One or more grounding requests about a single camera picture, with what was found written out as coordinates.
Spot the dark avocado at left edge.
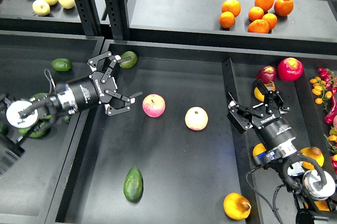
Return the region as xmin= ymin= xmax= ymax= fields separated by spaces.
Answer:
xmin=0 ymin=121 xmax=8 ymax=135

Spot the green avocado middle pile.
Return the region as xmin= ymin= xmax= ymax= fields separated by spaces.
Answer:
xmin=43 ymin=115 xmax=52 ymax=120

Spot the orange right lower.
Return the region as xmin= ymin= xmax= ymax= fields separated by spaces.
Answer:
xmin=262 ymin=13 xmax=278 ymax=30

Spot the yellow pear upper right tray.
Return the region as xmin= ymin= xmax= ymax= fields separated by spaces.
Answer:
xmin=254 ymin=83 xmax=276 ymax=102

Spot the cherry tomato bunch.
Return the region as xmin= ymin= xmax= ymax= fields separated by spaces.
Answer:
xmin=309 ymin=67 xmax=336 ymax=112

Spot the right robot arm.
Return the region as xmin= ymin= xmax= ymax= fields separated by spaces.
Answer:
xmin=226 ymin=80 xmax=336 ymax=223

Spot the dark green avocado top pile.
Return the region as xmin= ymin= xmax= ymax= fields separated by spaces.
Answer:
xmin=31 ymin=92 xmax=49 ymax=100

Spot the green avocado lower pile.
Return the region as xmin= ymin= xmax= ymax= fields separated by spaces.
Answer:
xmin=18 ymin=128 xmax=48 ymax=138

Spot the dark avocado right of pile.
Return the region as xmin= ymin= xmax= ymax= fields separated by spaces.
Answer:
xmin=62 ymin=115 xmax=72 ymax=124

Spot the black shelf upright left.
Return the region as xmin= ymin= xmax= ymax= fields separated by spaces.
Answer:
xmin=74 ymin=0 xmax=102 ymax=36

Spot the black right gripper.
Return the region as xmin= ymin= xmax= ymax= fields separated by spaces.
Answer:
xmin=226 ymin=80 xmax=296 ymax=153

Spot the orange top right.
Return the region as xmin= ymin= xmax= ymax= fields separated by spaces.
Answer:
xmin=274 ymin=0 xmax=294 ymax=16

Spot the pale yellow pear front left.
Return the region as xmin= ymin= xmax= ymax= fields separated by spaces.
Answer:
xmin=32 ymin=0 xmax=50 ymax=16

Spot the dark red pear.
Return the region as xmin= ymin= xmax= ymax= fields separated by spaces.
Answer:
xmin=256 ymin=65 xmax=276 ymax=84

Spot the large red apple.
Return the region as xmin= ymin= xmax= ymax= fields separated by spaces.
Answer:
xmin=276 ymin=57 xmax=304 ymax=81

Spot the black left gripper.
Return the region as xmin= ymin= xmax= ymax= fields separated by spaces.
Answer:
xmin=66 ymin=51 xmax=143 ymax=116

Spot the pale yellow pear right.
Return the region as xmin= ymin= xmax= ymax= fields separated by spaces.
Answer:
xmin=58 ymin=0 xmax=75 ymax=9

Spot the pale yellow pink apple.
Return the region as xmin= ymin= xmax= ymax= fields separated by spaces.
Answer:
xmin=185 ymin=106 xmax=209 ymax=131

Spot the orange far left lower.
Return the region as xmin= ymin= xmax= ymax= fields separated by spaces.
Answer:
xmin=219 ymin=11 xmax=235 ymax=28

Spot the black left tray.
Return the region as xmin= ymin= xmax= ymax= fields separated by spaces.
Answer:
xmin=1 ymin=31 xmax=103 ymax=223

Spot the green avocado tray corner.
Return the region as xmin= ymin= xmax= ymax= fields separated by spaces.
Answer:
xmin=120 ymin=51 xmax=138 ymax=69

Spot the orange top centre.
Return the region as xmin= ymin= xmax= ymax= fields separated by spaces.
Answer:
xmin=254 ymin=0 xmax=274 ymax=12

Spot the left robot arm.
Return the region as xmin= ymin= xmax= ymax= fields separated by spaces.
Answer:
xmin=1 ymin=52 xmax=142 ymax=174

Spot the black shelf upright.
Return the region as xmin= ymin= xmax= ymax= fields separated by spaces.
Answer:
xmin=105 ymin=0 xmax=131 ymax=41
xmin=74 ymin=0 xmax=102 ymax=36

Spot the orange bottom front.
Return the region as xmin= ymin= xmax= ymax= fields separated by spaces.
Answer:
xmin=247 ymin=19 xmax=270 ymax=34

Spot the orange small centre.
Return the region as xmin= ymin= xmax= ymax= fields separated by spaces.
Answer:
xmin=248 ymin=6 xmax=264 ymax=22

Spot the black shelf upright right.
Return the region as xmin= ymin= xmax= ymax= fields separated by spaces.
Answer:
xmin=105 ymin=0 xmax=131 ymax=41

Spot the pink red apple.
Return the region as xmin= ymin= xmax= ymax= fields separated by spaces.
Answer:
xmin=142 ymin=94 xmax=166 ymax=118

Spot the black centre tray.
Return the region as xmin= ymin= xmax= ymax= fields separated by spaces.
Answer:
xmin=46 ymin=40 xmax=259 ymax=223

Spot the red chili pepper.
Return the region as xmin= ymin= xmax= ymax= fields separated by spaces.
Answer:
xmin=324 ymin=95 xmax=336 ymax=124

